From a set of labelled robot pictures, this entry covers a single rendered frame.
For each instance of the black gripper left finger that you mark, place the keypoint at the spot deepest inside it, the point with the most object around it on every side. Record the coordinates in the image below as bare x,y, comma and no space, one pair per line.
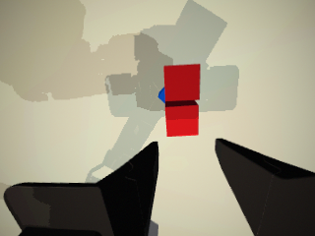
120,204

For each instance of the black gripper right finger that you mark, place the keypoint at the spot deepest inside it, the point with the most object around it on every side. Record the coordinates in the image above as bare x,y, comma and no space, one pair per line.
277,198

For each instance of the red cube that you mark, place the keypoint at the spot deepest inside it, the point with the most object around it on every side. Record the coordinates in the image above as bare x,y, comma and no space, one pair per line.
182,82
182,118

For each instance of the blue cube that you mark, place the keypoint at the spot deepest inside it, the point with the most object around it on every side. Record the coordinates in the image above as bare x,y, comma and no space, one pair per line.
161,95

